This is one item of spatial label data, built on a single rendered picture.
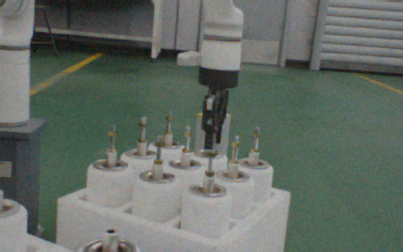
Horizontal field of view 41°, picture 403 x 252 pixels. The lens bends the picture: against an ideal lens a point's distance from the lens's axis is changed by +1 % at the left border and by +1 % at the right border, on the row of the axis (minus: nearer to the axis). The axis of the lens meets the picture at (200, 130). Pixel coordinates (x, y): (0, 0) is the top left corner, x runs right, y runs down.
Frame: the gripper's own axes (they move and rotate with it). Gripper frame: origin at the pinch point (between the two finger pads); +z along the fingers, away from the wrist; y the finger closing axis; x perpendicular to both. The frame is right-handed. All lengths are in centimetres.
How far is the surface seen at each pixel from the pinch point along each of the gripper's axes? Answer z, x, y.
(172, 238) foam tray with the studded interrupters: 18.3, 4.8, -6.7
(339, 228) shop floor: 35, -30, 55
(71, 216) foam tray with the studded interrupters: 20.3, 28.3, -0.2
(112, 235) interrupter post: 7.3, 7.4, -32.1
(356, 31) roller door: -10, -58, 536
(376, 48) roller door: 7, -83, 542
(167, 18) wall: -7, 149, 494
